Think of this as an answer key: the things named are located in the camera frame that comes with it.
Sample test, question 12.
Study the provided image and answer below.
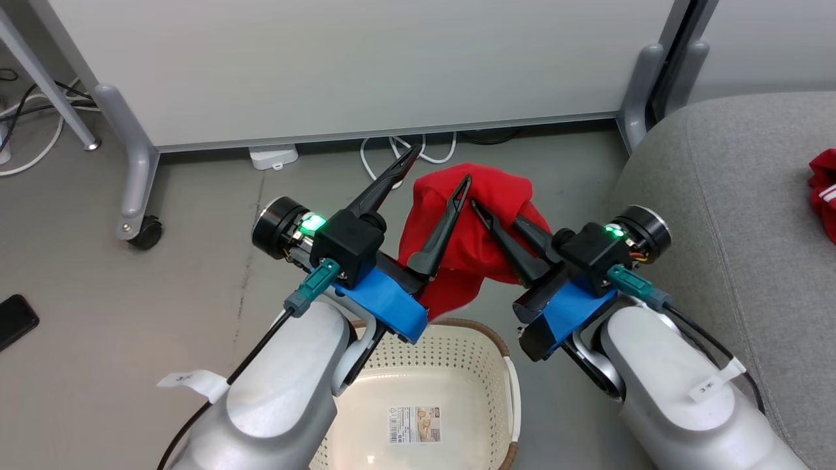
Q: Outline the grey partition leg with caster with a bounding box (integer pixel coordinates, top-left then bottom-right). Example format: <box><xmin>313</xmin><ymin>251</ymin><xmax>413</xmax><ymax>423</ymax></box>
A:
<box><xmin>93</xmin><ymin>84</ymin><xmax>161</xmax><ymax>241</ymax></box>

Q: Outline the paper label sticker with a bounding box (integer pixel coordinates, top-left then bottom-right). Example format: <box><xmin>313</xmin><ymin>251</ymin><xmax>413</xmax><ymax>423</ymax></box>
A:
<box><xmin>390</xmin><ymin>406</ymin><xmax>442</xmax><ymax>445</ymax></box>

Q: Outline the long white floor cable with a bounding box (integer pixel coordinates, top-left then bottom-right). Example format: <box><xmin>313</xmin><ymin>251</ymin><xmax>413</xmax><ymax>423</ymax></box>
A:
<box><xmin>0</xmin><ymin>78</ymin><xmax>99</xmax><ymax>177</ymax></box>

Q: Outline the black smartphone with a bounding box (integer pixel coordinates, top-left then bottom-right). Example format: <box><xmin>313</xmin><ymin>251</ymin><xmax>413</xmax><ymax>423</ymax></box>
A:
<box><xmin>0</xmin><ymin>294</ymin><xmax>40</xmax><ymax>353</ymax></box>

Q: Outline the thin black floor cable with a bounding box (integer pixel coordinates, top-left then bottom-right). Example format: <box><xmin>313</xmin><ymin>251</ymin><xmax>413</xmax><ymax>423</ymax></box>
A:
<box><xmin>0</xmin><ymin>69</ymin><xmax>95</xmax><ymax>125</ymax></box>

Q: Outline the plain red garment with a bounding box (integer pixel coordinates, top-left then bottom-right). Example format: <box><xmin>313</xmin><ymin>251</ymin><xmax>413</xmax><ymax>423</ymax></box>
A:
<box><xmin>397</xmin><ymin>163</ymin><xmax>553</xmax><ymax>322</ymax></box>

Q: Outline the teal right camera connector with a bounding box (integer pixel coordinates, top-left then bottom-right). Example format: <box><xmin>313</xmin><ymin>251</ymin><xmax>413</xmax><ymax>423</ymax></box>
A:
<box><xmin>606</xmin><ymin>264</ymin><xmax>673</xmax><ymax>311</ymax></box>

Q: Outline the cream perforated laundry basket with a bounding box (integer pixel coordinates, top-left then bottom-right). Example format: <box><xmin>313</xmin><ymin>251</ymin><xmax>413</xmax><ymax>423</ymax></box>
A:
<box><xmin>307</xmin><ymin>318</ymin><xmax>521</xmax><ymax>470</ymax></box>

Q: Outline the white paper cable tag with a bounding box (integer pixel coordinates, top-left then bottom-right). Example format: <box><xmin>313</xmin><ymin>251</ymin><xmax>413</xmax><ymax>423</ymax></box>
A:
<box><xmin>689</xmin><ymin>357</ymin><xmax>747</xmax><ymax>402</ymax></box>
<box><xmin>158</xmin><ymin>369</ymin><xmax>231</xmax><ymax>403</ymax></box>

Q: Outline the black caster wheel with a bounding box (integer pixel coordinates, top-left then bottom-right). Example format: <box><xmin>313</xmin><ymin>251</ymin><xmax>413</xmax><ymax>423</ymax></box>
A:
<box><xmin>127</xmin><ymin>215</ymin><xmax>164</xmax><ymax>251</ymax></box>

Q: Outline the black cable under partition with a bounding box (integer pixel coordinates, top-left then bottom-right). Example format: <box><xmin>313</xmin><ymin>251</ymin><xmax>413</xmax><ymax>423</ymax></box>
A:
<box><xmin>460</xmin><ymin>129</ymin><xmax>523</xmax><ymax>146</ymax></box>

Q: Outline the wide white partition panel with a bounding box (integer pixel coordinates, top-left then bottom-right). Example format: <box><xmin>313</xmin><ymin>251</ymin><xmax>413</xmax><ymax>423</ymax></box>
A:
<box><xmin>29</xmin><ymin>0</ymin><xmax>693</xmax><ymax>154</ymax></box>

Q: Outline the white power adapter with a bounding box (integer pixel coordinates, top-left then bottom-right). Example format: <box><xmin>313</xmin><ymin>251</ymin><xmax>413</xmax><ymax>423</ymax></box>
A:
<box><xmin>248</xmin><ymin>145</ymin><xmax>299</xmax><ymax>171</ymax></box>

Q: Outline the teal left camera connector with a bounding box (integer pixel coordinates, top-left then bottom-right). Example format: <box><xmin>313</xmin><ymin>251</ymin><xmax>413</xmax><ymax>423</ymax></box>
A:
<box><xmin>283</xmin><ymin>258</ymin><xmax>342</xmax><ymax>319</ymax></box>

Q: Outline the grey metal table leg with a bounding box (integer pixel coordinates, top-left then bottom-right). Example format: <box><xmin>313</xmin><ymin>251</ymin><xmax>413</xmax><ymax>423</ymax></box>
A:
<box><xmin>0</xmin><ymin>7</ymin><xmax>102</xmax><ymax>152</ymax></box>

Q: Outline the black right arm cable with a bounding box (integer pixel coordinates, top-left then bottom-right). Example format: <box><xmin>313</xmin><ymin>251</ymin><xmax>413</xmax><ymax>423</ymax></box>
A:
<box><xmin>663</xmin><ymin>304</ymin><xmax>766</xmax><ymax>415</ymax></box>

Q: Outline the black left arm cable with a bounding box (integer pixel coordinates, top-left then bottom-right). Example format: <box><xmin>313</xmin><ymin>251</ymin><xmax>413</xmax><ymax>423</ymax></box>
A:
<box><xmin>155</xmin><ymin>310</ymin><xmax>295</xmax><ymax>470</ymax></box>

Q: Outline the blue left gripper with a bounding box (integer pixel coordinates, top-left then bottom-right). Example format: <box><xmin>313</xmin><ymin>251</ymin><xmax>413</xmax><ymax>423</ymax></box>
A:
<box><xmin>253</xmin><ymin>145</ymin><xmax>472</xmax><ymax>345</ymax></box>

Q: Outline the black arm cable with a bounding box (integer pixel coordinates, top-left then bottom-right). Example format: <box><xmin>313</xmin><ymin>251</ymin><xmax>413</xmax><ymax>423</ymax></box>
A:
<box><xmin>663</xmin><ymin>304</ymin><xmax>766</xmax><ymax>415</ymax></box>
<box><xmin>155</xmin><ymin>310</ymin><xmax>295</xmax><ymax>470</ymax></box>

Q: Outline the red garment with white stripes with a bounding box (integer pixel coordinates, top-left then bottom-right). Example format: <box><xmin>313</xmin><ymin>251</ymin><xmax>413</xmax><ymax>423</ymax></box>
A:
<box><xmin>808</xmin><ymin>149</ymin><xmax>836</xmax><ymax>245</ymax></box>

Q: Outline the looped white cable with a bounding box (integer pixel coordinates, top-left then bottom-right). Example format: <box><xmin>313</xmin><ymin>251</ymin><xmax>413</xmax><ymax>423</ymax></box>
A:
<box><xmin>361</xmin><ymin>133</ymin><xmax>457</xmax><ymax>190</ymax></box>

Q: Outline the teal camera connector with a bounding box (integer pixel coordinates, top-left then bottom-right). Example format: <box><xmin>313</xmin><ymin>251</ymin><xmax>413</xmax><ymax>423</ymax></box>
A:
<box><xmin>283</xmin><ymin>258</ymin><xmax>342</xmax><ymax>319</ymax></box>
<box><xmin>606</xmin><ymin>264</ymin><xmax>673</xmax><ymax>311</ymax></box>

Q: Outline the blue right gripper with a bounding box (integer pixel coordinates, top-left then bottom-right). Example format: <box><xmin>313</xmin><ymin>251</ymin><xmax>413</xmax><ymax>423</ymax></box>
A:
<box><xmin>472</xmin><ymin>201</ymin><xmax>672</xmax><ymax>363</ymax></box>

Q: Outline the narrow white partition panel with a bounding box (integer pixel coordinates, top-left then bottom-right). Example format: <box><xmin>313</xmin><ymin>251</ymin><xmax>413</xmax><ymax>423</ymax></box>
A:
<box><xmin>647</xmin><ymin>0</ymin><xmax>836</xmax><ymax>125</ymax></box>

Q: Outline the grey fabric sofa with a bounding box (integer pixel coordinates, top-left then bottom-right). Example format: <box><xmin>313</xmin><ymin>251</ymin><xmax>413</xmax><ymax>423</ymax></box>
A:
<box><xmin>604</xmin><ymin>91</ymin><xmax>836</xmax><ymax>470</ymax></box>

